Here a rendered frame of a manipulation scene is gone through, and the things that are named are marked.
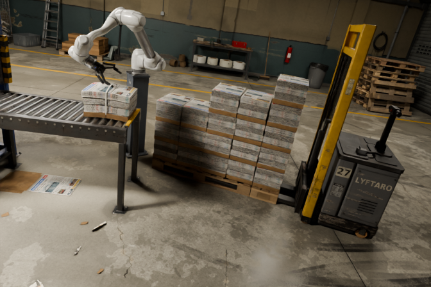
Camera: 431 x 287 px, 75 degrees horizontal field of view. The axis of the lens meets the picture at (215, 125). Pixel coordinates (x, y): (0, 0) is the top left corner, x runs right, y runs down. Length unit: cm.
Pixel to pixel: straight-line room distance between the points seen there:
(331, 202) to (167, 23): 777
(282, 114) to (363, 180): 91
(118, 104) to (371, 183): 227
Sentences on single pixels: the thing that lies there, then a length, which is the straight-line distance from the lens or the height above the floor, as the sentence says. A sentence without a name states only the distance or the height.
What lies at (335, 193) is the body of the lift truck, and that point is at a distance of 289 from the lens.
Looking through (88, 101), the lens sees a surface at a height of 94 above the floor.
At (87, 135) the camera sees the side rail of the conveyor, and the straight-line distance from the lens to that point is 246.
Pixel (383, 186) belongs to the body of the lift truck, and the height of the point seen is 60.
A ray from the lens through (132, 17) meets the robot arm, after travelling 274.
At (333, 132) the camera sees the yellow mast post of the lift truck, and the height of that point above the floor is 98.
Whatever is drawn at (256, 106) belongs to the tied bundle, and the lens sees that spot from 274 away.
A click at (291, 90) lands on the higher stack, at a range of 268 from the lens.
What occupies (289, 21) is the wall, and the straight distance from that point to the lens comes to 977.
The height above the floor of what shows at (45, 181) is 1.
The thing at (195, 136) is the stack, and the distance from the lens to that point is 299.
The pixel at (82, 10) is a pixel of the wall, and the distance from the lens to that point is 1017.
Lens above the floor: 176
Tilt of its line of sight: 21 degrees down
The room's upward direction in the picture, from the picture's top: 9 degrees clockwise
